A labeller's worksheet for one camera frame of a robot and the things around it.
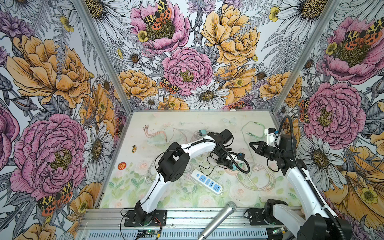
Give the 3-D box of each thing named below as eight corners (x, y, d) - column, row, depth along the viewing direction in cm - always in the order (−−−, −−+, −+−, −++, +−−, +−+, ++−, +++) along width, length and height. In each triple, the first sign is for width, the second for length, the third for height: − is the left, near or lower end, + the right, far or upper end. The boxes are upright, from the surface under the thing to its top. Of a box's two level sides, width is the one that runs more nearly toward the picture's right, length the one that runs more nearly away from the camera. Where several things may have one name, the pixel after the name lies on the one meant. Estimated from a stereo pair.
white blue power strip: (189, 177, 90) (189, 175, 87) (195, 169, 93) (195, 167, 90) (220, 196, 83) (220, 195, 80) (224, 187, 86) (225, 185, 83)
